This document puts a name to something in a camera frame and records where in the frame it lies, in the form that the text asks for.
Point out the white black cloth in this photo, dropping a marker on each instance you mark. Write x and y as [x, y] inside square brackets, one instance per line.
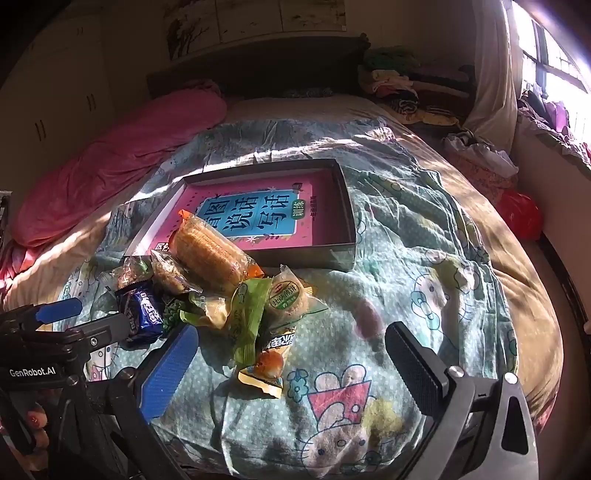
[480, 154]

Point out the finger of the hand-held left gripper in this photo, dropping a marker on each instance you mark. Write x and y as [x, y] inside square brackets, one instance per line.
[104, 330]
[60, 310]

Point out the green candy packet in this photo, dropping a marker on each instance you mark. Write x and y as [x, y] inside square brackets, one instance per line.
[249, 318]

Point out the pile of folded clothes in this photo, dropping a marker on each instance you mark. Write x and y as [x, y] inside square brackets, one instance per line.
[392, 83]

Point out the pink quilt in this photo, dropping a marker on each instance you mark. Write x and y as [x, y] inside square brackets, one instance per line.
[115, 157]

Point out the pink book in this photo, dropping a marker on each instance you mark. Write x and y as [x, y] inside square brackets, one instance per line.
[277, 217]

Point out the clothes on windowsill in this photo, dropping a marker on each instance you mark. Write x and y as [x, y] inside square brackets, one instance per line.
[554, 115]

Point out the red plastic bag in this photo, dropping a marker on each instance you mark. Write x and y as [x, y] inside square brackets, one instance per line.
[519, 214]

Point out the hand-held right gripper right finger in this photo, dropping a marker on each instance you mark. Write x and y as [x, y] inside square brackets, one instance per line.
[415, 369]

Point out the person's left hand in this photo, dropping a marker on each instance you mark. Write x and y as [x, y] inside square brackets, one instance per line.
[37, 419]

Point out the clear round pastry packet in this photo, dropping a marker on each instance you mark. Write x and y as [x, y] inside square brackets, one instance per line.
[131, 276]

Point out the clear brown pastry packet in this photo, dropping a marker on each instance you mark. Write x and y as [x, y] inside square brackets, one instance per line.
[171, 272]

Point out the white wardrobe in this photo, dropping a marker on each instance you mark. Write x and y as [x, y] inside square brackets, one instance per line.
[51, 92]

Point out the dark headboard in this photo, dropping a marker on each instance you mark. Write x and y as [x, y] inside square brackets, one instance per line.
[277, 64]

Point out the beige bed sheet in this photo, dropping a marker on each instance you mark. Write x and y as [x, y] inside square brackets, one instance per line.
[508, 258]

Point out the dark grey cardboard box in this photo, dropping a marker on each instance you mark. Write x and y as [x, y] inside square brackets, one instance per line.
[323, 257]

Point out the round biscuit packet green label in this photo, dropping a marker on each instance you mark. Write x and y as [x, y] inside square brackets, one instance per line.
[288, 295]

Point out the cartoon printed blanket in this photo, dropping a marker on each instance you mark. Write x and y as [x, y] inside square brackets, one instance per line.
[392, 286]

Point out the window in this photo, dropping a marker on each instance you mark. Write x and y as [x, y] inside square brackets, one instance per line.
[568, 69]

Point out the wall poster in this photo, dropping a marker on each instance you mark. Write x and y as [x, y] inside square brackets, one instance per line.
[258, 18]

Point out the beige curtain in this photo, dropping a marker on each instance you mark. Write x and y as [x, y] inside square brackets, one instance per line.
[496, 74]

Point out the blue cookie packet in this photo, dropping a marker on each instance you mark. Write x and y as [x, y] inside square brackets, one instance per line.
[143, 311]

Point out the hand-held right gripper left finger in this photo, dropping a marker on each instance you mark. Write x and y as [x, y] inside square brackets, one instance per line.
[166, 374]

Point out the long orange cracker packet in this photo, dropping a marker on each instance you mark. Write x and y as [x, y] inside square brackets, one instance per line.
[207, 249]

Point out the yellow clear snack packet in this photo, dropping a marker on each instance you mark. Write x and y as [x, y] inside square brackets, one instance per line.
[210, 314]

